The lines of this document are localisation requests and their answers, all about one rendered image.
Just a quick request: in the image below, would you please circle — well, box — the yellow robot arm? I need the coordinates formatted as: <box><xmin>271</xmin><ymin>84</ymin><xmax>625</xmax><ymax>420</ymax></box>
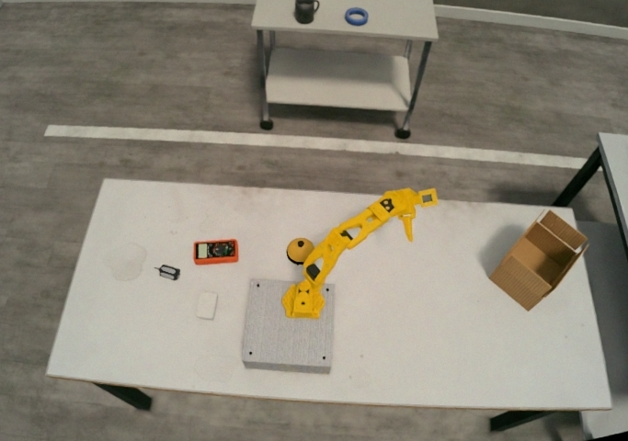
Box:
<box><xmin>282</xmin><ymin>191</ymin><xmax>405</xmax><ymax>319</ymax></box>

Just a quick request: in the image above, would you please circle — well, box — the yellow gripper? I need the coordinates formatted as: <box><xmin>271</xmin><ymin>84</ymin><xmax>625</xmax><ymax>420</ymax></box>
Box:
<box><xmin>395</xmin><ymin>188</ymin><xmax>438</xmax><ymax>242</ymax></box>

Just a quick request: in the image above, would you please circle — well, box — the white storage tub with lid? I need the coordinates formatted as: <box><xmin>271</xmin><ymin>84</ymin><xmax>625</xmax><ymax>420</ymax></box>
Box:
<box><xmin>196</xmin><ymin>291</ymin><xmax>218</xmax><ymax>321</ymax></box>

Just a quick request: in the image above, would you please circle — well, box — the orange digital multimeter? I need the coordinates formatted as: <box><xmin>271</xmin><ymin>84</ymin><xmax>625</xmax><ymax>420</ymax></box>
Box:
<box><xmin>193</xmin><ymin>239</ymin><xmax>239</xmax><ymax>266</ymax></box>

